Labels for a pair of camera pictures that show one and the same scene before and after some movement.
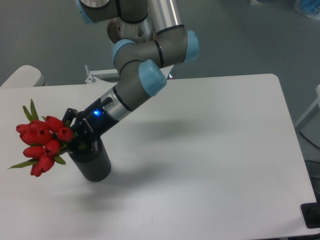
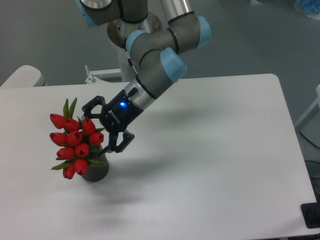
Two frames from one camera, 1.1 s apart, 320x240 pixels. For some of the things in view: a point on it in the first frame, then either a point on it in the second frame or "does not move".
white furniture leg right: x=311 y=113 does not move
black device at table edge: x=311 y=213 does not move
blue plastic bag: x=311 y=7 does not move
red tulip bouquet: x=46 y=136 -> x=75 y=140
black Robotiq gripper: x=92 y=121 -> x=119 y=114
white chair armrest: x=26 y=76 does not move
